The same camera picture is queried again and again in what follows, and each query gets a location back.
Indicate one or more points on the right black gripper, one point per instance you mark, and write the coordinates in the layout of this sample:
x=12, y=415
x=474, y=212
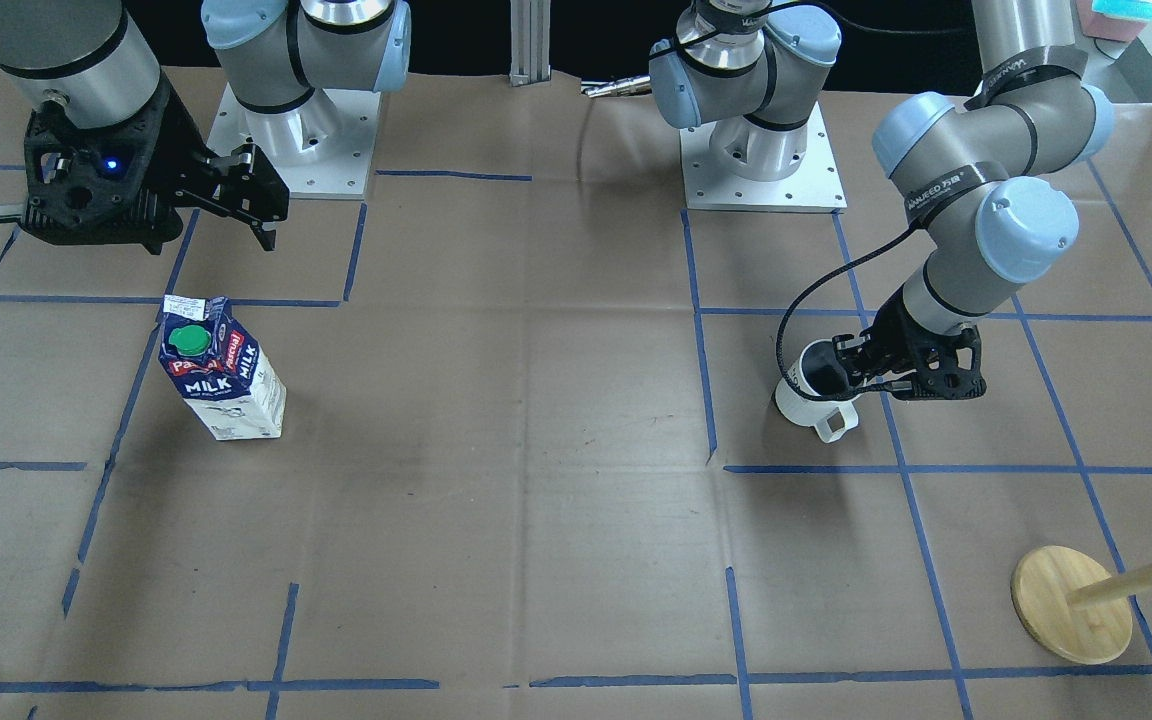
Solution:
x=179, y=137

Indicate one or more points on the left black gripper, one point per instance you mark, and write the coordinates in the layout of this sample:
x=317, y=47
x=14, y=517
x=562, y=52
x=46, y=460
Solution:
x=898, y=329

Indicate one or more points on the white mug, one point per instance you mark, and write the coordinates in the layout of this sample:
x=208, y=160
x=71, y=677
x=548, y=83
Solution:
x=817, y=374

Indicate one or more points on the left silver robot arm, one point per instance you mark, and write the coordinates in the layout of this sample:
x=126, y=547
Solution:
x=973, y=177

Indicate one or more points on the blue white milk carton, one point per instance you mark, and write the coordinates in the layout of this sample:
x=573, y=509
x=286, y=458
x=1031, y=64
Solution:
x=220, y=370

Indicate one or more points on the wooden mug tree stand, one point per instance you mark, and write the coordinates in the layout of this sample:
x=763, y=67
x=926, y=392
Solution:
x=1074, y=606

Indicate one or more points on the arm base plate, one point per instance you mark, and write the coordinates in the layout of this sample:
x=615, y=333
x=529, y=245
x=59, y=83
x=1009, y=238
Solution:
x=733, y=165
x=322, y=150

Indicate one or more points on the aluminium frame post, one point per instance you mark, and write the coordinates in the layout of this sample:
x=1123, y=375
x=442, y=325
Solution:
x=529, y=41

